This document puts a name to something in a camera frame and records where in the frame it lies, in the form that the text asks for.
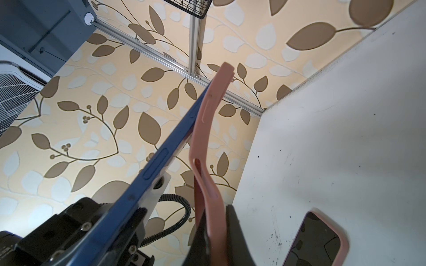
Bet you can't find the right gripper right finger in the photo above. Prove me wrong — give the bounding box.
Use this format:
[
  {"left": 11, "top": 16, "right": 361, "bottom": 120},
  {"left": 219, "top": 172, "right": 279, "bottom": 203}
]
[{"left": 226, "top": 205, "right": 255, "bottom": 266}]

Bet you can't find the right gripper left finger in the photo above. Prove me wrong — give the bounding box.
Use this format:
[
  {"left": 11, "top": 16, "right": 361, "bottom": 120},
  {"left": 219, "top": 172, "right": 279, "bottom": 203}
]
[{"left": 182, "top": 219, "right": 210, "bottom": 266}]

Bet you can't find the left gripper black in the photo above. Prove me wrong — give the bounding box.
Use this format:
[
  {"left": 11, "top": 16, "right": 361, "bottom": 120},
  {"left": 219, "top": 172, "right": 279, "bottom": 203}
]
[{"left": 0, "top": 169, "right": 172, "bottom": 266}]

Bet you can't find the blue phone black screen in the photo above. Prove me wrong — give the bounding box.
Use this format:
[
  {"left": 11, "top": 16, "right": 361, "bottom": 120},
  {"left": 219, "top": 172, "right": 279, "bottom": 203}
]
[{"left": 43, "top": 82, "right": 214, "bottom": 266}]

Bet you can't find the pink phone case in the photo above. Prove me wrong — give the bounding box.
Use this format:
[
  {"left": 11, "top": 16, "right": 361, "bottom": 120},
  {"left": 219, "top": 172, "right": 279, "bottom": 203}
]
[{"left": 189, "top": 62, "right": 235, "bottom": 266}]

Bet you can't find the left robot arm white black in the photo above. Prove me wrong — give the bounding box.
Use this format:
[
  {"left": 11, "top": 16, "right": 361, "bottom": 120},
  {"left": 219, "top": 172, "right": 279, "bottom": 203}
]
[{"left": 1, "top": 180, "right": 194, "bottom": 266}]

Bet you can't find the middle phone in pink case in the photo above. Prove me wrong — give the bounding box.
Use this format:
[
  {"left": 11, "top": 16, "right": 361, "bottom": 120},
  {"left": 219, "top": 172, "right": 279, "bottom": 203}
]
[{"left": 283, "top": 210, "right": 349, "bottom": 266}]

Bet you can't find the ceiling air conditioner vent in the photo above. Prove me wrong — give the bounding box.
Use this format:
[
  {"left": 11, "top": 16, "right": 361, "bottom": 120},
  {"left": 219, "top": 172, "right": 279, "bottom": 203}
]
[{"left": 1, "top": 61, "right": 47, "bottom": 134}]

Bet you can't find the black wire basket back wall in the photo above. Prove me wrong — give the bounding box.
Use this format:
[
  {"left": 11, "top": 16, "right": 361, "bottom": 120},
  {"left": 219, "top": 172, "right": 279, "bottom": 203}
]
[{"left": 165, "top": 0, "right": 213, "bottom": 20}]

